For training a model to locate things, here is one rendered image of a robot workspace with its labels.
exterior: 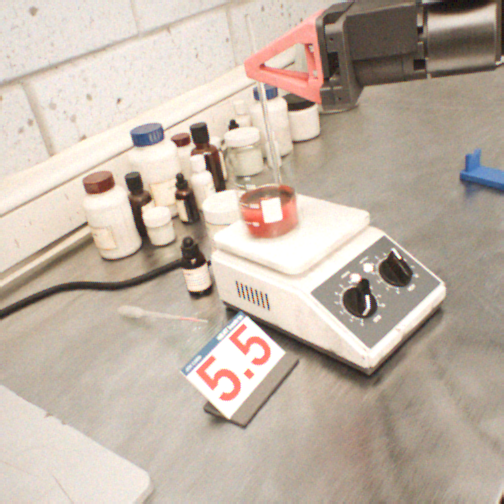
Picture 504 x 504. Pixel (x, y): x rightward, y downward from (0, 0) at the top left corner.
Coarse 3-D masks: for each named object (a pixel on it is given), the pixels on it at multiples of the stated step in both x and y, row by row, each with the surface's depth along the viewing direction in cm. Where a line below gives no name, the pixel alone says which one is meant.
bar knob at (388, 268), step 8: (392, 256) 54; (400, 256) 54; (384, 264) 54; (392, 264) 54; (400, 264) 53; (384, 272) 54; (392, 272) 54; (400, 272) 53; (408, 272) 52; (392, 280) 53; (400, 280) 53; (408, 280) 53
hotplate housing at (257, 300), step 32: (224, 256) 58; (352, 256) 55; (224, 288) 60; (256, 288) 56; (288, 288) 52; (256, 320) 59; (288, 320) 54; (320, 320) 51; (416, 320) 53; (352, 352) 49; (384, 352) 50
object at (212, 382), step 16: (240, 336) 53; (256, 336) 54; (224, 352) 52; (240, 352) 52; (256, 352) 53; (272, 352) 54; (208, 368) 50; (224, 368) 51; (240, 368) 51; (256, 368) 52; (208, 384) 49; (224, 384) 50; (240, 384) 50; (224, 400) 49
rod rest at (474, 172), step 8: (480, 152) 78; (472, 160) 78; (472, 168) 78; (480, 168) 79; (488, 168) 78; (464, 176) 79; (472, 176) 77; (480, 176) 77; (488, 176) 76; (496, 176) 76; (488, 184) 76; (496, 184) 75
